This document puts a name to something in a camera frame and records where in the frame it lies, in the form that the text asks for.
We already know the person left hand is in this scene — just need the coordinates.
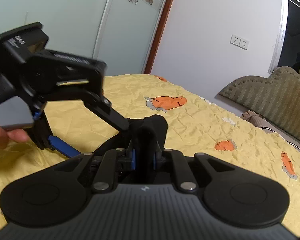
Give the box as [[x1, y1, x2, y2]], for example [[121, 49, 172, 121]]
[[0, 127, 29, 149]]

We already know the yellow carrot print bedspread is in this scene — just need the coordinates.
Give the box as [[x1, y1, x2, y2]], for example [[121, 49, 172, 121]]
[[0, 74, 300, 236]]

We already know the frosted glass wardrobe door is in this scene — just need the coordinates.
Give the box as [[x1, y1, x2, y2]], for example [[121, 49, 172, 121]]
[[0, 0, 173, 131]]

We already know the brown striped pillow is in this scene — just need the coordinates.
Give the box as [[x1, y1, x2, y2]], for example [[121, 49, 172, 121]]
[[241, 111, 300, 152]]

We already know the olive upholstered headboard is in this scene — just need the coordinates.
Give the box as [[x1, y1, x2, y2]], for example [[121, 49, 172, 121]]
[[219, 66, 300, 141]]

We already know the brown wooden door frame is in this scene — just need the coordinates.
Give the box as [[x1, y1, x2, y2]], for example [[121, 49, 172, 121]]
[[143, 0, 173, 74]]

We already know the white double wall socket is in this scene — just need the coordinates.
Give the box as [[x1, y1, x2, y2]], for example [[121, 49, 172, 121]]
[[230, 35, 249, 50]]

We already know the window with white frame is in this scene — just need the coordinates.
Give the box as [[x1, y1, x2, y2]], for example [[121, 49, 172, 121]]
[[268, 0, 300, 73]]

